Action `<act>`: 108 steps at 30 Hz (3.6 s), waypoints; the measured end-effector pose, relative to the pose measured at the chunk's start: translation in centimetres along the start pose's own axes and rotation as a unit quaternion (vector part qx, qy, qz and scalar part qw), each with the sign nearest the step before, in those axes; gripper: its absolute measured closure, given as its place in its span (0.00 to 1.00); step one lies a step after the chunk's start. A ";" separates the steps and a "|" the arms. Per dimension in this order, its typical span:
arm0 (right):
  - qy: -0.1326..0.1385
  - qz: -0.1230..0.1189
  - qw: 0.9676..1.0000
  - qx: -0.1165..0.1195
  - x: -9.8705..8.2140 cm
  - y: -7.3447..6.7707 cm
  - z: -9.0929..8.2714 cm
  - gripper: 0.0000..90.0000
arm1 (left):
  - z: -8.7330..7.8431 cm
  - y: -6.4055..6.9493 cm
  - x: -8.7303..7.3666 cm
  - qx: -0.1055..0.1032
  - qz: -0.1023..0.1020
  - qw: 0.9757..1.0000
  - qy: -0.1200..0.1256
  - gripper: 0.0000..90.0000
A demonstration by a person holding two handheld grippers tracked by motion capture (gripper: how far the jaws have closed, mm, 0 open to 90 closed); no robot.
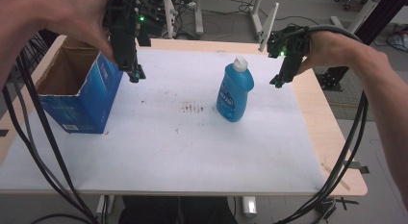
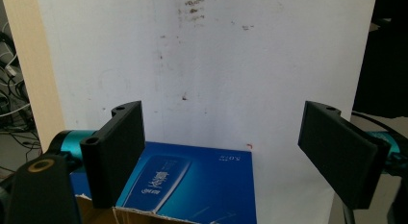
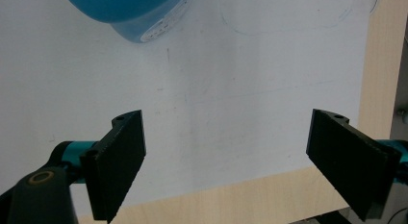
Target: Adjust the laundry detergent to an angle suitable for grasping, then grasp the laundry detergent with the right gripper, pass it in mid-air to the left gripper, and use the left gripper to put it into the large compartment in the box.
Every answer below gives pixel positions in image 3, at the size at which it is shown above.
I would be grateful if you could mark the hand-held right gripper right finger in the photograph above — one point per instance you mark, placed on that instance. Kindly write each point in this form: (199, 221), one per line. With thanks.
(349, 163)

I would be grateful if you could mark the white paper sheet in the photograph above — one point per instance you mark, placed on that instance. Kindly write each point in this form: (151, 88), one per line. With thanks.
(208, 95)

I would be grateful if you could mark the blue plastic cup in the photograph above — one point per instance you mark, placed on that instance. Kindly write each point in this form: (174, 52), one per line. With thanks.
(134, 9)

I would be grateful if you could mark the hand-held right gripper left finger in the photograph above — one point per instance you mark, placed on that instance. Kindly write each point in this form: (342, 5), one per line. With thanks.
(114, 166)

